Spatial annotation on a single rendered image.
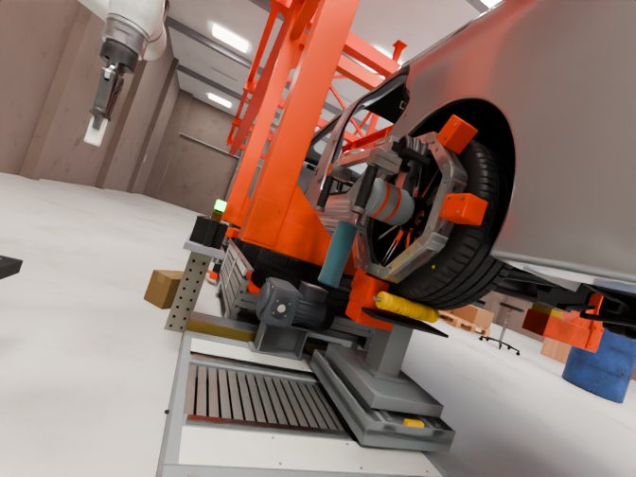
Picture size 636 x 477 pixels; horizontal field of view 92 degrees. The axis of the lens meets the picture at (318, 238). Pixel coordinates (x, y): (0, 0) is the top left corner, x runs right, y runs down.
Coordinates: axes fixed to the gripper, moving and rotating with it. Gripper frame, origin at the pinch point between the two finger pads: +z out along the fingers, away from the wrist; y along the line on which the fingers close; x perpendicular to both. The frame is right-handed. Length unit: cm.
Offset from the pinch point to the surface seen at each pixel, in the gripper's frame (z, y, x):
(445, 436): 59, 28, 121
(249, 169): -39, -238, 85
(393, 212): -9, 6, 89
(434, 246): 0, 26, 92
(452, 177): -21, 27, 89
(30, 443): 71, 12, 8
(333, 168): -20, -17, 72
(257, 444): 64, 23, 57
